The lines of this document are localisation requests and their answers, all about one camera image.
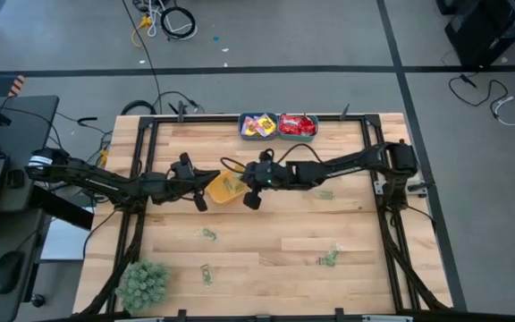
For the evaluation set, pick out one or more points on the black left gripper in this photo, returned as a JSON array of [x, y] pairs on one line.
[[183, 181]]

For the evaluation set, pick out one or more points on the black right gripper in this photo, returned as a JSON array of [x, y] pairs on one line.
[[253, 176]]

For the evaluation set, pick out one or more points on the yellow plastic bin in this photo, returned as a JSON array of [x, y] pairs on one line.
[[217, 194]]

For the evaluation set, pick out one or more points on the blue plastic bin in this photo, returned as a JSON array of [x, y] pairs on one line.
[[259, 138]]

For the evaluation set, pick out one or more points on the yellow candy packet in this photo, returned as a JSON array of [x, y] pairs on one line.
[[250, 126], [268, 124]]

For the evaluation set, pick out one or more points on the teal plastic bin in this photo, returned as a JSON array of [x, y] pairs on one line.
[[298, 139]]

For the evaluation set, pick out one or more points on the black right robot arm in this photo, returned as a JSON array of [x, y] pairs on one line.
[[329, 170]]

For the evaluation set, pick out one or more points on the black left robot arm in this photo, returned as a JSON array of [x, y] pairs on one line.
[[96, 181]]

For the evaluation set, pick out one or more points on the silver mounting plate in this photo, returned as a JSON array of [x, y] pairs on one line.
[[379, 188]]

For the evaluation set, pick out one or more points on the green artificial plant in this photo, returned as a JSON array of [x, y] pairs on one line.
[[141, 288]]

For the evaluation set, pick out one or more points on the white board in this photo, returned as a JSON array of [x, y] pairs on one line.
[[63, 241]]

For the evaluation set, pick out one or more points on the dark grey desk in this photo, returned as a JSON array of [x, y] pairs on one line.
[[29, 134]]

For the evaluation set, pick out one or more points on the small black device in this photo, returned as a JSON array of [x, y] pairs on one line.
[[15, 179]]

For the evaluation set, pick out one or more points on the orange black striped object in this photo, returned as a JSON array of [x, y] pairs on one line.
[[16, 86]]

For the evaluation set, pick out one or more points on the black computer mouse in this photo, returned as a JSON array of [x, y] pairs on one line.
[[7, 273]]

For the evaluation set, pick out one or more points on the black computer tower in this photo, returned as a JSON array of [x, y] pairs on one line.
[[494, 31]]

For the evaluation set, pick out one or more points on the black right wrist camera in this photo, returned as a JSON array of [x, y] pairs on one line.
[[252, 200]]

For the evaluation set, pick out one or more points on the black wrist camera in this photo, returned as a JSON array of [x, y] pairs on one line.
[[200, 201], [252, 200]]

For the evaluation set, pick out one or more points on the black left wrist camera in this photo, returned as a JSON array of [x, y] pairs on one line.
[[200, 201]]

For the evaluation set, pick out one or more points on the black metal rig frame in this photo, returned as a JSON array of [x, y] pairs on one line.
[[204, 118]]

